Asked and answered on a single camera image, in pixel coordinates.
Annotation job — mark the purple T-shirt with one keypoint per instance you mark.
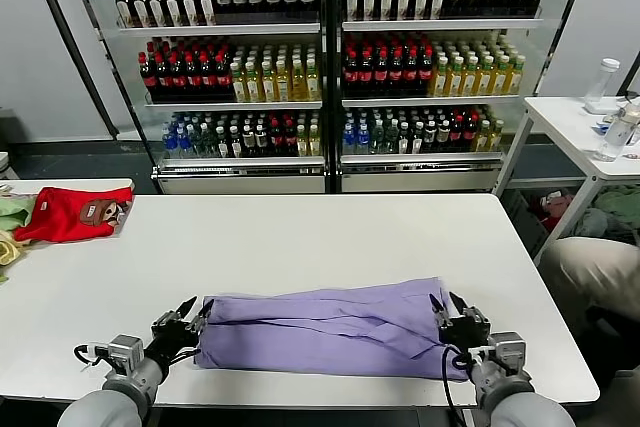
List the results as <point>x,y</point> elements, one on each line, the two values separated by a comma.
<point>325,332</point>

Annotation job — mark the clear plastic water bottle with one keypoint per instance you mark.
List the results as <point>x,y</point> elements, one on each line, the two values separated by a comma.
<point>611,139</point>

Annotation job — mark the small white table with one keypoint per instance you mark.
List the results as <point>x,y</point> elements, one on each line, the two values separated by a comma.
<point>75,187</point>

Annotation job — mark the blue white packet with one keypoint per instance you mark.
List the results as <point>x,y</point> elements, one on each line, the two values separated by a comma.
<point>602,125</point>

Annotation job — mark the clear green water bottle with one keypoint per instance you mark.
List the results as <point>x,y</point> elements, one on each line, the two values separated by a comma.
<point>208,143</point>
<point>196,143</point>
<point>377,138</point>
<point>391,138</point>

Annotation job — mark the tall clear bottle white cap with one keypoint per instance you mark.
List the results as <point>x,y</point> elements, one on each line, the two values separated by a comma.
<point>602,79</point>

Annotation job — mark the red garment in crate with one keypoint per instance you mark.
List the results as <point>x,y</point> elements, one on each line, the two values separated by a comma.
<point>552,209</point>

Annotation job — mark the shelf with bottles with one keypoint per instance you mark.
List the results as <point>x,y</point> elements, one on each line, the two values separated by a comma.
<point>440,24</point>

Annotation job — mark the red cap cola bottle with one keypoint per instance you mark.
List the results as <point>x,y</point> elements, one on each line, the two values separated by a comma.
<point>206,78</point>
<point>275,139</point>
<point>410,74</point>
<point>425,74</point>
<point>289,139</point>
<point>456,135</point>
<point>162,78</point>
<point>177,78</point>
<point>395,74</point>
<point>192,78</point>
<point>470,134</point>
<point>221,78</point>
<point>380,74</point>
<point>365,74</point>
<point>148,78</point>
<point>350,74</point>

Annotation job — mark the black storage crate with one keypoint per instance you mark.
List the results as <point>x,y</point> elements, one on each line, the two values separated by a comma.
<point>522,219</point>

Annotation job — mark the red T-shirt bear print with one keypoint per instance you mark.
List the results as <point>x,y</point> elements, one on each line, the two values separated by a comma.
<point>60,219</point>

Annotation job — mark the grey garment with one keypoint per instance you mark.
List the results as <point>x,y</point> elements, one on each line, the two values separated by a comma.
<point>595,224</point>

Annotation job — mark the black diagonal pole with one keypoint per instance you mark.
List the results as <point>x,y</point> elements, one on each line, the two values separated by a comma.
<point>100,107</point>
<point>628,79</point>

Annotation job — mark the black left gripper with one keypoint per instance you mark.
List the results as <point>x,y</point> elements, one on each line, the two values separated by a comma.
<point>172,342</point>

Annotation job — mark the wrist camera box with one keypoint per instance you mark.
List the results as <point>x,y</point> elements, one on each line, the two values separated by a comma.
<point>507,349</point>
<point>125,352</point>

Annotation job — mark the white flat box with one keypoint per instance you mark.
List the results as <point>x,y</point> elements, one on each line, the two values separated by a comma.
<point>602,106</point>

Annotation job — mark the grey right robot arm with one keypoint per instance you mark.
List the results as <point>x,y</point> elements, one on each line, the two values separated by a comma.
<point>515,397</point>

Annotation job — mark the beige trousers leg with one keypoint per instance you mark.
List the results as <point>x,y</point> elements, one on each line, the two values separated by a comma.
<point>590,267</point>

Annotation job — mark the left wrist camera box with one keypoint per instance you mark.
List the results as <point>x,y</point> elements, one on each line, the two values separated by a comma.
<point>125,352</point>

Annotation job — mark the pale yellow garment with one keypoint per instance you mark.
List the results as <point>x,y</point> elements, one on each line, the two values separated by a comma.
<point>10,249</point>

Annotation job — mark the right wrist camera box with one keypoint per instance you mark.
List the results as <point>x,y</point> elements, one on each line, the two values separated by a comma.
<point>507,349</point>

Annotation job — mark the open beverage cooler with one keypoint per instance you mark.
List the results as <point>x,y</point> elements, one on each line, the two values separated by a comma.
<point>220,29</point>

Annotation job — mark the yellow tea bottle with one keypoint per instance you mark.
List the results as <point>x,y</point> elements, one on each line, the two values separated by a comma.
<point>314,142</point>
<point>239,87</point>
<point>268,86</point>
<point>297,84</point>
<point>301,143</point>
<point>496,136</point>
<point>441,81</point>
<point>499,78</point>
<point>282,85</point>
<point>483,137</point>
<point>484,79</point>
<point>312,83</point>
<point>470,79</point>
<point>456,80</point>
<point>515,77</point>
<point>253,87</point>

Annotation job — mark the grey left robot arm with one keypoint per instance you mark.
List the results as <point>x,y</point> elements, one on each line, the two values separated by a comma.
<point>115,397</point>

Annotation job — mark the light green garment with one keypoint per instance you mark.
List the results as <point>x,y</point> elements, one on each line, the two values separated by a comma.
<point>12,212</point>

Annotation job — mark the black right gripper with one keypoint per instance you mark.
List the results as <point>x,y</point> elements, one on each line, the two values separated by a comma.
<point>465,334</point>

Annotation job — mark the blue water bottle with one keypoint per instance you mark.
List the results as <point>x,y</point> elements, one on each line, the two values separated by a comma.
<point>362,139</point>
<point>170,144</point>
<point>348,139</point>
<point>182,143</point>

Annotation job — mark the green garment pile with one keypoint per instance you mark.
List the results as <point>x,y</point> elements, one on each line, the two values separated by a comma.
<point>620,207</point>

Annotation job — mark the white side table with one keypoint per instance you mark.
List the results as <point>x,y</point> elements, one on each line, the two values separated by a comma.
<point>560,117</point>

